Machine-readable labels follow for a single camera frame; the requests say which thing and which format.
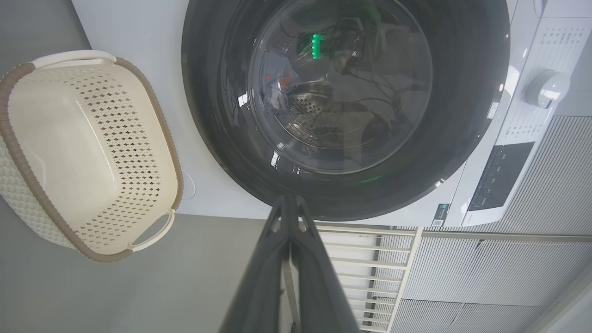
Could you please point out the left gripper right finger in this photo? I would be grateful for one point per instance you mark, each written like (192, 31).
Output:
(319, 286)

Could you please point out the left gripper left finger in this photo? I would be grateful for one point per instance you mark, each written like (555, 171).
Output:
(261, 286)

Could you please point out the black washing machine door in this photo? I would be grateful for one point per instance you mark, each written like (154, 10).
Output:
(222, 138)

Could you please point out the blue garment with cream lining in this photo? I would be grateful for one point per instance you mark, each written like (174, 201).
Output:
(282, 83)

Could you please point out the perforated steel washing machine drum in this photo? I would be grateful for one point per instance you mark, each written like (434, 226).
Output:
(319, 120)

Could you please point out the black washer display panel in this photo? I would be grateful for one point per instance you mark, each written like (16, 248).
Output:
(502, 175)

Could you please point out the white front-load washing machine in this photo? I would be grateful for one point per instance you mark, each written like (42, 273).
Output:
(138, 27)

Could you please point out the white slatted rack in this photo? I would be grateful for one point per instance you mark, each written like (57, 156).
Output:
(370, 230)

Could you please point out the round white filter cover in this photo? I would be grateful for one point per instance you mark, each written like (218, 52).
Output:
(188, 185)

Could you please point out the small barcode sticker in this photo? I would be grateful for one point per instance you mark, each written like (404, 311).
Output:
(440, 215)

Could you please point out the cream perforated laundry basket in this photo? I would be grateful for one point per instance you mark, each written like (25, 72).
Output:
(69, 138)

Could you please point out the white round control knob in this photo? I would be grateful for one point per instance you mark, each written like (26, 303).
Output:
(545, 90)

